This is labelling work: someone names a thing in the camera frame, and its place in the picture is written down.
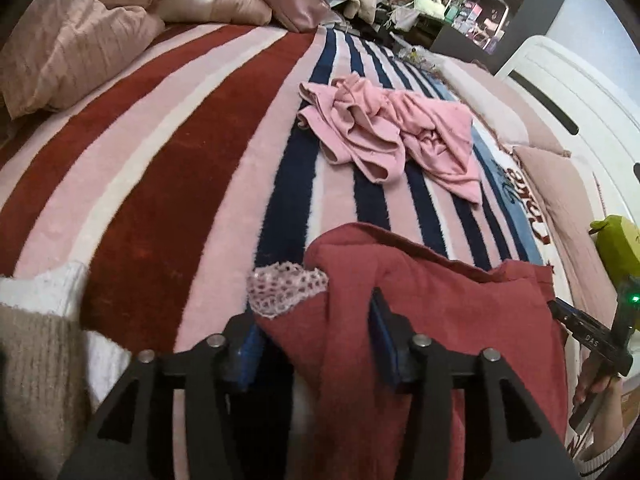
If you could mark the white fluffy cloth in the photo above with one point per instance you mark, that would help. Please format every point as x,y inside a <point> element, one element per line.
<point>45,285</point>

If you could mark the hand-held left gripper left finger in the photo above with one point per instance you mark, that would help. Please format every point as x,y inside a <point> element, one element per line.
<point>247,360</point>

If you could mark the person's right hand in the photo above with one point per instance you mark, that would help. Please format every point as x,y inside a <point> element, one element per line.
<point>587,390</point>

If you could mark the light green handbag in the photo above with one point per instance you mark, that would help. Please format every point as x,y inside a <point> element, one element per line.
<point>429,4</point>

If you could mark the white bed headboard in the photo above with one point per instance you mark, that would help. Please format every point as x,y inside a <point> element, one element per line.
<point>575,85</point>

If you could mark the beige knitted sweater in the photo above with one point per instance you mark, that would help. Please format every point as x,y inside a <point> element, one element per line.
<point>35,385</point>

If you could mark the beige striped pillow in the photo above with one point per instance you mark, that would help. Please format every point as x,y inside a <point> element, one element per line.
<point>75,45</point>

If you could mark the dark shelf unit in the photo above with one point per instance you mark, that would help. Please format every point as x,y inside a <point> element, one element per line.
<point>530,15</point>

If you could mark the bright pink garment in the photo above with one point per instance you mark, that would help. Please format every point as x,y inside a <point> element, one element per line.
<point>440,145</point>

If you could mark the light pink garment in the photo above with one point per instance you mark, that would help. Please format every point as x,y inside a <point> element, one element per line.
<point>350,130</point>

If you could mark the pink satin pillow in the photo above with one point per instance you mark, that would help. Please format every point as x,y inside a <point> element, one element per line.
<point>215,7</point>

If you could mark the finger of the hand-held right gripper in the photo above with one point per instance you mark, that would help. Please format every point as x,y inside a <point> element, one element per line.
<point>580,321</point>

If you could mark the green plush toy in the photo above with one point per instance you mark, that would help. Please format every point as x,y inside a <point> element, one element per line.
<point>620,245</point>

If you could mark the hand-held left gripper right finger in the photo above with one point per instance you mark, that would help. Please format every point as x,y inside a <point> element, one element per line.
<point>382,330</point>

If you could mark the person's right forearm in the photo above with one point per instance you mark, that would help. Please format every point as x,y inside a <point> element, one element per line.
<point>607,442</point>

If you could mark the striped fleece blanket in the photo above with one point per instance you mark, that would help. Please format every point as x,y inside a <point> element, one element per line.
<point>150,185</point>

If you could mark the dark red sweater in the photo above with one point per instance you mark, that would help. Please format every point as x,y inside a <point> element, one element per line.
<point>450,300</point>

